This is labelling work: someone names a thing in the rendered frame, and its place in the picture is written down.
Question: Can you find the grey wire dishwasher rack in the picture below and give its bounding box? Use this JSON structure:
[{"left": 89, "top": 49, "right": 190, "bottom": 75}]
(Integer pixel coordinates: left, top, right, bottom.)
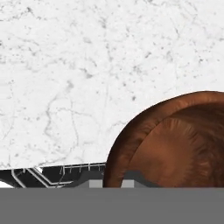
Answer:
[{"left": 10, "top": 163, "right": 106, "bottom": 189}]

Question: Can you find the brown wooden bowl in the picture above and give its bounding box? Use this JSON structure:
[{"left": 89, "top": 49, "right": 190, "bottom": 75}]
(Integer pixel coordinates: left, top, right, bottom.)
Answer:
[{"left": 102, "top": 90, "right": 224, "bottom": 189}]

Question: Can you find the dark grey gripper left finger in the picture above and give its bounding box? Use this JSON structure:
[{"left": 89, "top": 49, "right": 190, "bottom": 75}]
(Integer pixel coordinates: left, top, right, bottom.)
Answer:
[{"left": 74, "top": 170, "right": 104, "bottom": 189}]

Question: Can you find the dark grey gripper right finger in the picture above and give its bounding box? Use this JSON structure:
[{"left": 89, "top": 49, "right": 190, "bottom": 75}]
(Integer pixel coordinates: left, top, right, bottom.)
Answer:
[{"left": 120, "top": 170, "right": 160, "bottom": 189}]

